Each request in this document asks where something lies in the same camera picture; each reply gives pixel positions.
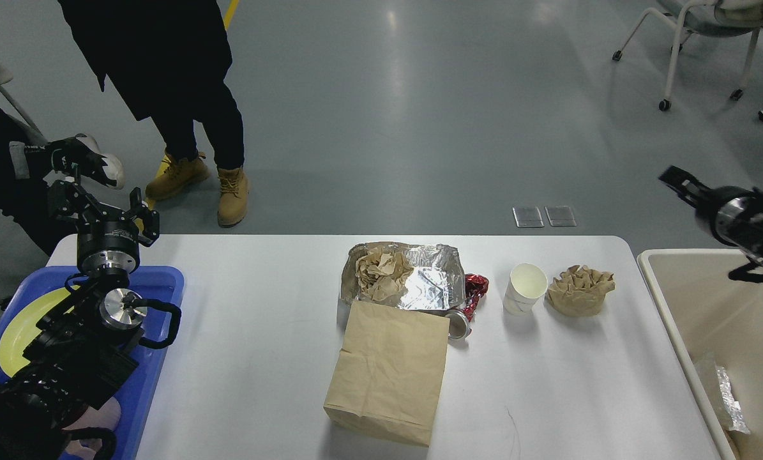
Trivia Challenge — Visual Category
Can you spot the floor outlet plate right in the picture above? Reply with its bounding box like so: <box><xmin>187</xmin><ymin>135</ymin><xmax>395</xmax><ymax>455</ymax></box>
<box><xmin>544</xmin><ymin>206</ymin><xmax>578</xmax><ymax>227</ymax></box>

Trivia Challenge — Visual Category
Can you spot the floor outlet plate left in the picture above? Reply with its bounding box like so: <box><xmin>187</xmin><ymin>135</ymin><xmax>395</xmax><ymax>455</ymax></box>
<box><xmin>512</xmin><ymin>206</ymin><xmax>545</xmax><ymax>228</ymax></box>

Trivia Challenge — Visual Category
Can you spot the crumpled brown paper in tray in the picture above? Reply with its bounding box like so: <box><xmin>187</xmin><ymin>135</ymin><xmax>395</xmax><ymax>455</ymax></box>
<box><xmin>355</xmin><ymin>247</ymin><xmax>414</xmax><ymax>301</ymax></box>

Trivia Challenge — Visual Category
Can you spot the white paper cup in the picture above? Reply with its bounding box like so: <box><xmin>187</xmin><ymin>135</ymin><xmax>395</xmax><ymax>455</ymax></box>
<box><xmin>503</xmin><ymin>264</ymin><xmax>548</xmax><ymax>315</ymax></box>

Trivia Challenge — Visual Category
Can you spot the brown paper bag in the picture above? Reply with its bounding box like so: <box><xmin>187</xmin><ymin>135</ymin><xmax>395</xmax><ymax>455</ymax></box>
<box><xmin>323</xmin><ymin>301</ymin><xmax>450</xmax><ymax>447</ymax></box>

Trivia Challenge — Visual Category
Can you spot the foil container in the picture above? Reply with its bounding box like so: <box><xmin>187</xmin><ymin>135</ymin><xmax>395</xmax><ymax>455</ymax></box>
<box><xmin>693</xmin><ymin>351</ymin><xmax>751</xmax><ymax>436</ymax></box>

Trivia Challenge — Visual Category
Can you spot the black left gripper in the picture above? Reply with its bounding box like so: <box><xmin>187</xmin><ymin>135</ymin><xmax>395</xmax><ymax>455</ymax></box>
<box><xmin>47</xmin><ymin>180</ymin><xmax>160</xmax><ymax>276</ymax></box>

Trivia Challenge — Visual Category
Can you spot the yellow plastic plate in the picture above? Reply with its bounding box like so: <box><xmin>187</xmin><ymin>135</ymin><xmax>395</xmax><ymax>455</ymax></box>
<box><xmin>0</xmin><ymin>287</ymin><xmax>70</xmax><ymax>378</ymax></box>

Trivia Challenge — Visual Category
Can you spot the seated person in black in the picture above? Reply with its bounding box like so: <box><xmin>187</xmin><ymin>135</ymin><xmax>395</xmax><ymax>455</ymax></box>
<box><xmin>0</xmin><ymin>108</ymin><xmax>75</xmax><ymax>256</ymax></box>

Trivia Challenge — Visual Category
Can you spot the blue plastic tray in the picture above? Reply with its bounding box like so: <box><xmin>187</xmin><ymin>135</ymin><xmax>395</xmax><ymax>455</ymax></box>
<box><xmin>0</xmin><ymin>266</ymin><xmax>185</xmax><ymax>459</ymax></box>

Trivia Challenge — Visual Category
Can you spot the tan boot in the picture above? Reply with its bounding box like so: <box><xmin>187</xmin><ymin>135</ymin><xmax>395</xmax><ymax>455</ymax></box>
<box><xmin>145</xmin><ymin>152</ymin><xmax>210</xmax><ymax>201</ymax></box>
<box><xmin>217</xmin><ymin>168</ymin><xmax>249</xmax><ymax>228</ymax></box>

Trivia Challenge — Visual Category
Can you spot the white office chair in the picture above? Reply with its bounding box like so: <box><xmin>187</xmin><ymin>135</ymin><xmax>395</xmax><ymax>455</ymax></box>
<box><xmin>612</xmin><ymin>1</ymin><xmax>763</xmax><ymax>112</ymax></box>

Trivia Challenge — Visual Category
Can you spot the beige waste bin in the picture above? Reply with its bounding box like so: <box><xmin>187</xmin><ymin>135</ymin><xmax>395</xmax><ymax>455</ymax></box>
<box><xmin>637</xmin><ymin>249</ymin><xmax>763</xmax><ymax>459</ymax></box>

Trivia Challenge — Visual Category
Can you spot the tan boot right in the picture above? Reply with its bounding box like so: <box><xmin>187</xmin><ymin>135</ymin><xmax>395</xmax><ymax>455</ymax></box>
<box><xmin>217</xmin><ymin>168</ymin><xmax>249</xmax><ymax>228</ymax></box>

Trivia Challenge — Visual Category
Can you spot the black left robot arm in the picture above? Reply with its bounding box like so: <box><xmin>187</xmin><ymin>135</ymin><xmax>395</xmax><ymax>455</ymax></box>
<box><xmin>0</xmin><ymin>178</ymin><xmax>182</xmax><ymax>459</ymax></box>

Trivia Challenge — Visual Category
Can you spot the foil tray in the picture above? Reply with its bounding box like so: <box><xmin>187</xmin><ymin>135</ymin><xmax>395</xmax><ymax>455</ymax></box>
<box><xmin>340</xmin><ymin>241</ymin><xmax>465</xmax><ymax>312</ymax></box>

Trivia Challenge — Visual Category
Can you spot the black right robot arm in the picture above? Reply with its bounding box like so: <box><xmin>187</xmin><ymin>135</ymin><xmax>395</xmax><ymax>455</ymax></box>
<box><xmin>658</xmin><ymin>165</ymin><xmax>763</xmax><ymax>284</ymax></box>

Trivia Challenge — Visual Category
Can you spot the floor outlet plate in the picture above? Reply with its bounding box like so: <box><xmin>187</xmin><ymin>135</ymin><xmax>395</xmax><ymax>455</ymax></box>
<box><xmin>512</xmin><ymin>206</ymin><xmax>545</xmax><ymax>228</ymax></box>
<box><xmin>544</xmin><ymin>206</ymin><xmax>578</xmax><ymax>227</ymax></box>

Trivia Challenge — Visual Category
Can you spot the tan boot left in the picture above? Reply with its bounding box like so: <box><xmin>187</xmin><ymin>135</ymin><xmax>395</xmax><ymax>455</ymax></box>
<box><xmin>145</xmin><ymin>152</ymin><xmax>210</xmax><ymax>201</ymax></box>

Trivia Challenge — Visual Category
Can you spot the standing person in black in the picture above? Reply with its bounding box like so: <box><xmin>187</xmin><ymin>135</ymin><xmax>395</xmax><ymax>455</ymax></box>
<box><xmin>57</xmin><ymin>0</ymin><xmax>246</xmax><ymax>171</ymax></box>

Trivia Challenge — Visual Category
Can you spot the crumpled brown paper ball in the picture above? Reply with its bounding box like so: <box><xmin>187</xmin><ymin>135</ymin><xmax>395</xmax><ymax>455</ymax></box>
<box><xmin>545</xmin><ymin>265</ymin><xmax>616</xmax><ymax>318</ymax></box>

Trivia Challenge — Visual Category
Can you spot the crushed red can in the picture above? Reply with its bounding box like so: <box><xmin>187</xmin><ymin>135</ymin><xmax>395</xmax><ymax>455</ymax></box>
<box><xmin>444</xmin><ymin>273</ymin><xmax>489</xmax><ymax>341</ymax></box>

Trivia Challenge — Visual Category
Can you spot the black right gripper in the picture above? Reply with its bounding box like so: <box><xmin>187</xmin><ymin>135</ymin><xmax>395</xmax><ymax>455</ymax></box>
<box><xmin>658</xmin><ymin>165</ymin><xmax>757</xmax><ymax>249</ymax></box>

